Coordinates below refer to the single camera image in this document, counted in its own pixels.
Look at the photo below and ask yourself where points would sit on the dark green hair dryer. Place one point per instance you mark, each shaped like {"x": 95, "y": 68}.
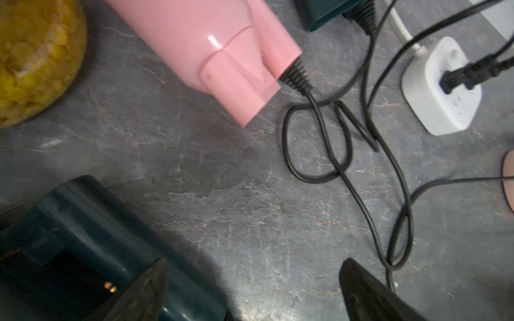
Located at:
{"x": 316, "y": 13}

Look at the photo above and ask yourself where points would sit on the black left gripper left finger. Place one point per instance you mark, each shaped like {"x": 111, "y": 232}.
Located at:
{"x": 142, "y": 300}

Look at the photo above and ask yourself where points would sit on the pink hair dryer left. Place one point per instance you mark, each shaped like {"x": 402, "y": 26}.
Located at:
{"x": 233, "y": 50}

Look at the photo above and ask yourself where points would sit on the round beige power strip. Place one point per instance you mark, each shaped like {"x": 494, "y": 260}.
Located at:
{"x": 508, "y": 172}

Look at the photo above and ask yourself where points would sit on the white square power strip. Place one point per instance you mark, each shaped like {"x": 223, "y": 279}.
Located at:
{"x": 439, "y": 112}

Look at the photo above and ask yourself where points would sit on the jar with red lid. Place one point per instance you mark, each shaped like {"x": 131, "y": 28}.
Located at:
{"x": 43, "y": 44}

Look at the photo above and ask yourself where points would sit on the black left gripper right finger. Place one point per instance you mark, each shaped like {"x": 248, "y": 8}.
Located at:
{"x": 366, "y": 298}

